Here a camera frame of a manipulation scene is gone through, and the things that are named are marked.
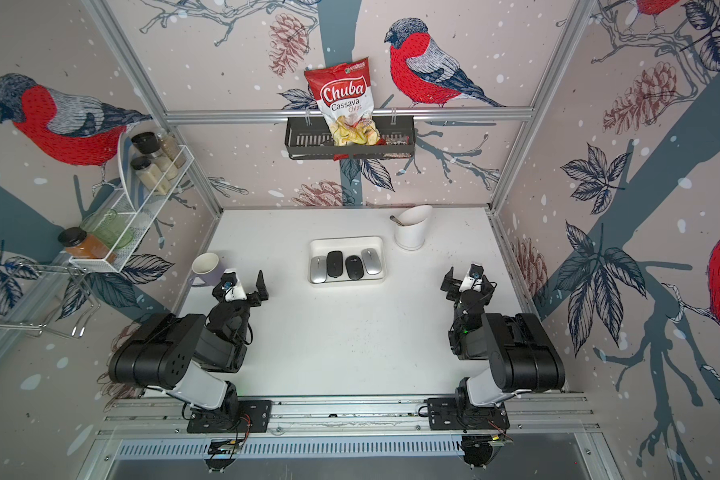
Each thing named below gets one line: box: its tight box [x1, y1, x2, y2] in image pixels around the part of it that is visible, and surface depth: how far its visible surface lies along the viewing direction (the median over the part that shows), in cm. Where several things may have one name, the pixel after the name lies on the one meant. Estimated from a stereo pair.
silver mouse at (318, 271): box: [310, 255, 327, 284], surface depth 103 cm
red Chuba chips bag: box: [304, 57, 381, 161], surface depth 84 cm
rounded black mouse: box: [345, 255, 364, 281], surface depth 103 cm
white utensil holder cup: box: [394, 204, 433, 251], surface depth 108 cm
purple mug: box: [189, 252, 225, 287], surface depth 97 cm
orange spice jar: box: [58, 227, 117, 263], surface depth 62 cm
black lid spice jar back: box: [131, 131, 178, 180], surface depth 82 cm
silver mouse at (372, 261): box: [361, 248, 382, 275], surface depth 104 cm
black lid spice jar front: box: [130, 156, 172, 196], surface depth 79 cm
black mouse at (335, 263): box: [327, 250, 343, 278], surface depth 103 cm
